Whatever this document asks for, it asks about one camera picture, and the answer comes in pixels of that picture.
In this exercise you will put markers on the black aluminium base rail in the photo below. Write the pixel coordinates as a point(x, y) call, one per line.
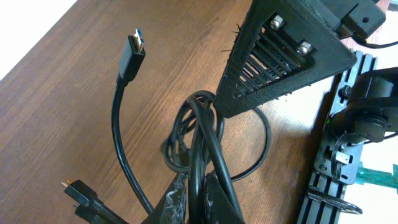
point(337, 161)

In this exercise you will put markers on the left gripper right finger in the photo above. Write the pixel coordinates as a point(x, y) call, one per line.
point(218, 209)

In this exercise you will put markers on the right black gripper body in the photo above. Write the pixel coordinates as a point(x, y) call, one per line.
point(358, 18)

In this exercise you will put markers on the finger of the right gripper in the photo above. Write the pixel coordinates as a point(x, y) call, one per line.
point(282, 46)

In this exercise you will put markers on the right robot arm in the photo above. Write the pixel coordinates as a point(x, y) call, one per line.
point(372, 104)

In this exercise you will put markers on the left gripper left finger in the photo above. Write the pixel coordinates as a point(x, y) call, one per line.
point(171, 209)

